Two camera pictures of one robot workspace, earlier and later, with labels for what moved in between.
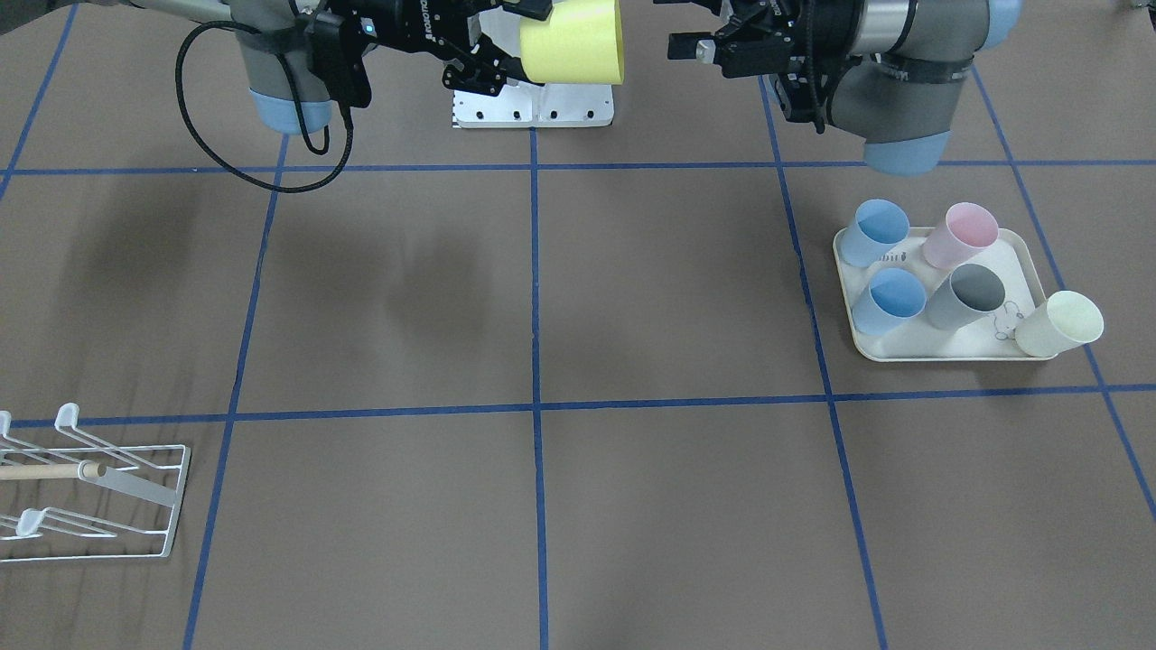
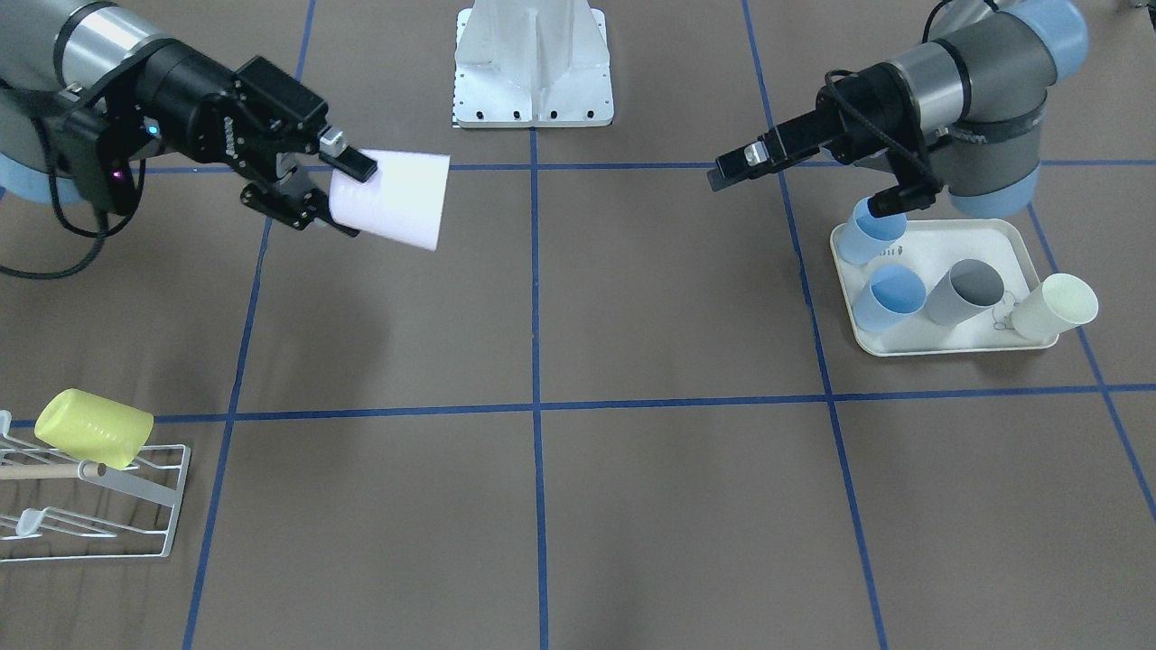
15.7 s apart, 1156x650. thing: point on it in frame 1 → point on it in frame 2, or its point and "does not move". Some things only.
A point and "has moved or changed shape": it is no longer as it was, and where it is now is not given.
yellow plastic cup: [580, 42] has moved or changed shape
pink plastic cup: [967, 229] → [402, 201]
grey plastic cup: [971, 291] does not move
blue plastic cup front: [893, 295] does not move
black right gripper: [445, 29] → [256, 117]
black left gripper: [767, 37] → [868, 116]
